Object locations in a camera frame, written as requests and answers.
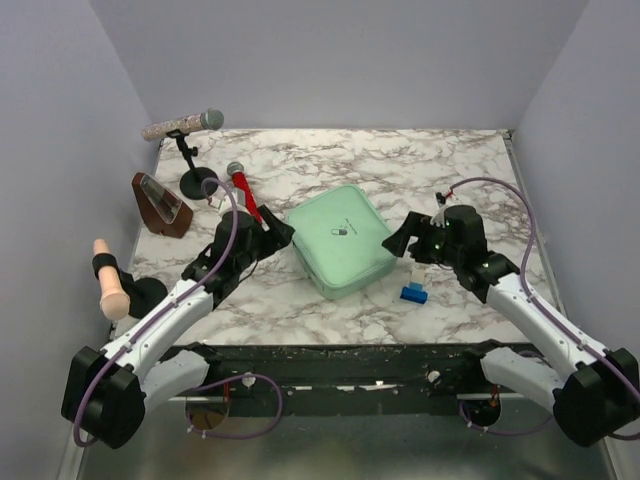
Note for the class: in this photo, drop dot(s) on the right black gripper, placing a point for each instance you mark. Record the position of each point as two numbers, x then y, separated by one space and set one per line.
415 224

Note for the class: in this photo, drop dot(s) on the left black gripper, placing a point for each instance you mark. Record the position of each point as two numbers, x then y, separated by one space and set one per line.
278 235

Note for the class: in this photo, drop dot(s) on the mint green medicine case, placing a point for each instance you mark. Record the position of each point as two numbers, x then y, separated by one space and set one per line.
338 239

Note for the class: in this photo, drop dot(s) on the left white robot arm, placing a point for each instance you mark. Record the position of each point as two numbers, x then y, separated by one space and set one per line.
110 391

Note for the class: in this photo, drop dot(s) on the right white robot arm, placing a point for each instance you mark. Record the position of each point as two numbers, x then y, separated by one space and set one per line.
590 390

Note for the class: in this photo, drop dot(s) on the blue toy brick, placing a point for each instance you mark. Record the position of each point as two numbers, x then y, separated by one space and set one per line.
414 292

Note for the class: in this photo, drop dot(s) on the red handheld microphone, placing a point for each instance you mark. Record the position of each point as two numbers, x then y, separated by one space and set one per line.
236 172

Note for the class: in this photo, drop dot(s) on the black microphone stand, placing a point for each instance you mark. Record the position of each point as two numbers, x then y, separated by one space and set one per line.
197 183

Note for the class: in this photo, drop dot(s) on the brown wooden metronome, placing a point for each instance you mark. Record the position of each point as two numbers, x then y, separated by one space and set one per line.
162 212

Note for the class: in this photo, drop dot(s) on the black round stand base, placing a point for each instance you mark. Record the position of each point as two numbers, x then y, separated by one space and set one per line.
144 294

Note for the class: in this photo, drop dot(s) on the glitter microphone on stand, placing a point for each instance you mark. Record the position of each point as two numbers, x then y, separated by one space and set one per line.
211 119

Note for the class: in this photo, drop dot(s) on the pink beige microphone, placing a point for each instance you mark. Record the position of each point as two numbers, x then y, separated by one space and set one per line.
114 301

